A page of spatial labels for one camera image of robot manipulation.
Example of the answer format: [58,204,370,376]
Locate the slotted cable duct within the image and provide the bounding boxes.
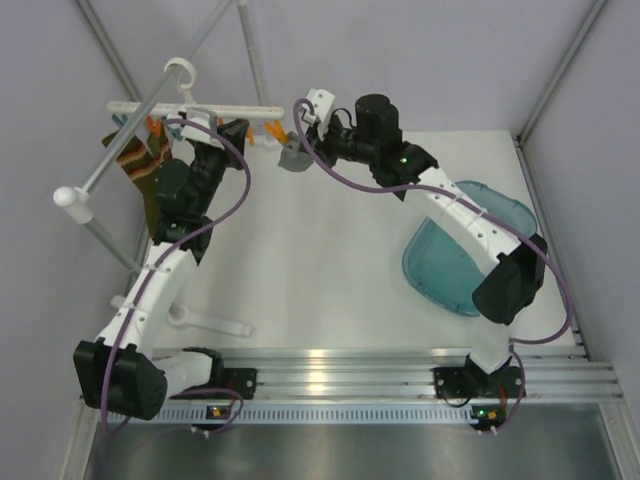
[151,402,502,425]

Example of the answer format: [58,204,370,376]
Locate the blue clip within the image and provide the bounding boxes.
[162,118,182,142]
[111,114,129,130]

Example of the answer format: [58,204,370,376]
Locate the brown striped sock right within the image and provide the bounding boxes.
[117,130,172,237]

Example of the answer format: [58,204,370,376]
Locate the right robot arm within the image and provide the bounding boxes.
[294,90,548,404]

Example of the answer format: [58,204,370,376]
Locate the brown striped sock left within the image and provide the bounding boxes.
[101,129,120,148]

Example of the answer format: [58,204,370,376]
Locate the white plastic clip hanger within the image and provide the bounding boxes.
[106,56,286,123]

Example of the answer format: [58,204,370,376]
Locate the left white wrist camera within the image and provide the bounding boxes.
[179,110,226,148]

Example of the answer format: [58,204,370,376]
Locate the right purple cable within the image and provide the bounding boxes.
[291,98,573,434]

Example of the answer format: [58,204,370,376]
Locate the grey sock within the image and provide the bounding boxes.
[278,141,314,173]

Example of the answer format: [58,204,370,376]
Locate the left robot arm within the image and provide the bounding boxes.
[73,117,251,420]

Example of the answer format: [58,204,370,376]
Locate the aluminium mounting rail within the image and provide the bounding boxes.
[222,346,623,404]

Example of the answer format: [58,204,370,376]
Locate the blue clip right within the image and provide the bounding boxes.
[162,118,182,142]

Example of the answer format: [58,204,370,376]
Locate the grey drying rack frame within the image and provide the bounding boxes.
[53,1,285,272]

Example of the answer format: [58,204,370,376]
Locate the blue clip left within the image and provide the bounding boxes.
[111,114,129,130]

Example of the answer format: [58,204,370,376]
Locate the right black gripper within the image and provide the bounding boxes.
[297,114,378,171]

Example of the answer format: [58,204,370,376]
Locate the orange clip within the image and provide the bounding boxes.
[264,120,289,144]
[144,116,164,137]
[245,121,255,146]

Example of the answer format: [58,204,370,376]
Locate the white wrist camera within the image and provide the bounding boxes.
[303,88,336,126]
[179,110,226,148]

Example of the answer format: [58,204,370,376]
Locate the teal plastic basin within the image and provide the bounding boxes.
[401,180,538,317]

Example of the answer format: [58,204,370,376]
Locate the brown striped sock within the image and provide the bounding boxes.
[101,129,120,148]
[117,130,172,237]

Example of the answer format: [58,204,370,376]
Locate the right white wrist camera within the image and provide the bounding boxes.
[303,88,336,126]

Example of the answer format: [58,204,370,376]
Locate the white rack foot rear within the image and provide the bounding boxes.
[252,133,281,151]

